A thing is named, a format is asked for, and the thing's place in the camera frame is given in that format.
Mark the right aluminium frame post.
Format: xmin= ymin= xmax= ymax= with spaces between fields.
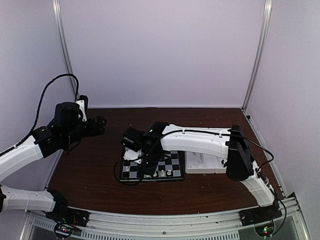
xmin=241 ymin=0 xmax=273 ymax=113

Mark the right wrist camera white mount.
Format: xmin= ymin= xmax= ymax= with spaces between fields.
xmin=123 ymin=148 xmax=142 ymax=164

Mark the left aluminium frame post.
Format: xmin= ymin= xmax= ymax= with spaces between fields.
xmin=51 ymin=0 xmax=81 ymax=97

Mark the white divided plastic tray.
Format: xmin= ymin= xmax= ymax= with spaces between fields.
xmin=185 ymin=152 xmax=227 ymax=174

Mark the black grey chess board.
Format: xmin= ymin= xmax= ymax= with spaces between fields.
xmin=118 ymin=151 xmax=185 ymax=183

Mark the black cable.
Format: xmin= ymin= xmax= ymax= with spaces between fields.
xmin=9 ymin=73 xmax=80 ymax=155
xmin=113 ymin=128 xmax=287 ymax=226

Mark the right black cable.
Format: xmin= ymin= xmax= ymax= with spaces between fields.
xmin=113 ymin=128 xmax=287 ymax=226

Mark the aluminium front rail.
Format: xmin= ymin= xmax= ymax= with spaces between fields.
xmin=18 ymin=197 xmax=311 ymax=240

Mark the left black cable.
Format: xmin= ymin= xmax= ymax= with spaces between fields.
xmin=9 ymin=73 xmax=80 ymax=155

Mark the controller board with leds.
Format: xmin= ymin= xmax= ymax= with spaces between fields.
xmin=53 ymin=223 xmax=75 ymax=239
xmin=254 ymin=223 xmax=275 ymax=238

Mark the white chess pieces lower pile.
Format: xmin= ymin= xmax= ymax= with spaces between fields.
xmin=190 ymin=161 xmax=204 ymax=169

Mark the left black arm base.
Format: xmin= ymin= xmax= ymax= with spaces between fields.
xmin=45 ymin=201 xmax=90 ymax=227

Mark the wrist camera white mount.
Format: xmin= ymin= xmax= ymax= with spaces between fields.
xmin=123 ymin=148 xmax=142 ymax=164
xmin=75 ymin=95 xmax=89 ymax=122

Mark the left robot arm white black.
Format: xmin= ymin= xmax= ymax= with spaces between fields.
xmin=0 ymin=100 xmax=107 ymax=222

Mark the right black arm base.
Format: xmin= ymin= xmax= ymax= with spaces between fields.
xmin=239 ymin=206 xmax=282 ymax=226

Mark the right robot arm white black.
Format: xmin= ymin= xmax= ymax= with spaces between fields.
xmin=121 ymin=122 xmax=276 ymax=221

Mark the right controller board with LEDs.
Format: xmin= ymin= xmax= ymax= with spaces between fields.
xmin=254 ymin=223 xmax=275 ymax=238

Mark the aluminium frame post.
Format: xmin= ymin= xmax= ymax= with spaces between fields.
xmin=51 ymin=0 xmax=81 ymax=97
xmin=241 ymin=0 xmax=273 ymax=113

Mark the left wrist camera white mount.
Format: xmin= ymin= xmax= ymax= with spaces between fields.
xmin=75 ymin=95 xmax=89 ymax=122

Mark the left controller board with LEDs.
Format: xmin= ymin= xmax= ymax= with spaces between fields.
xmin=53 ymin=223 xmax=75 ymax=239

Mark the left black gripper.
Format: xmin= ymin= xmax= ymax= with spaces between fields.
xmin=63 ymin=114 xmax=107 ymax=146

